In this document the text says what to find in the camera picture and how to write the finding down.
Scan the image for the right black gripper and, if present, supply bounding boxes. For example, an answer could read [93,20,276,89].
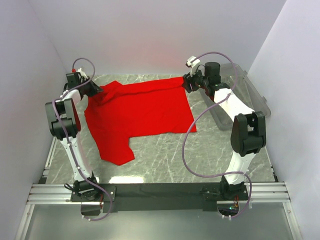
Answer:
[181,66,209,94]

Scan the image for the red t shirt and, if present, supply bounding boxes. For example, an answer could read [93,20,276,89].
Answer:
[84,76,197,166]

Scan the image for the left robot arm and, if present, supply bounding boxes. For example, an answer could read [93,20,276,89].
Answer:
[45,69,104,202]

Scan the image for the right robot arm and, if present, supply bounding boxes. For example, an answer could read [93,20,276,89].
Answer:
[182,57,267,200]

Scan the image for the clear plastic bin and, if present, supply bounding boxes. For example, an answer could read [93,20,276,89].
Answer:
[202,63,271,131]

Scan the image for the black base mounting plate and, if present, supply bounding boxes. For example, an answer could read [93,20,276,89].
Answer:
[69,182,251,214]

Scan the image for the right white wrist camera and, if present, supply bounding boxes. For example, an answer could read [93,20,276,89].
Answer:
[185,56,201,76]

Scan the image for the aluminium rail frame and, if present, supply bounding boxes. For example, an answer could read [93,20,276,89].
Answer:
[15,135,302,240]

